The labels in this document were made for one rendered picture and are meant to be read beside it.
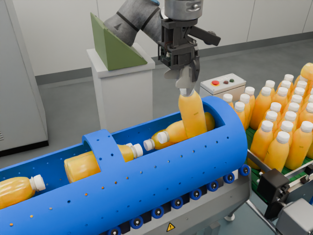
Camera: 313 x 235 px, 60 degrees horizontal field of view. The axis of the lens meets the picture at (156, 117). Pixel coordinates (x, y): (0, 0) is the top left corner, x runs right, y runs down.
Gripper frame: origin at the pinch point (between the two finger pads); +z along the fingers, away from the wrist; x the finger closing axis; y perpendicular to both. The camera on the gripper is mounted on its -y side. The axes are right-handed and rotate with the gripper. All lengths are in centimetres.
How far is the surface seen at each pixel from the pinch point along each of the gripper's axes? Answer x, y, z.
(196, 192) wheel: 9.3, -0.7, 36.9
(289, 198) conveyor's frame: 22, -38, 49
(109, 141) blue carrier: -0.3, 24.3, 10.3
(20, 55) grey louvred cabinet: -158, 38, 42
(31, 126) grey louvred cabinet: -159, 47, 105
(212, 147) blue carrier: 10.5, -3.7, 16.5
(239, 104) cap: -10.2, -34.9, 23.0
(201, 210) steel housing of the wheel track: 11.5, -2.2, 45.6
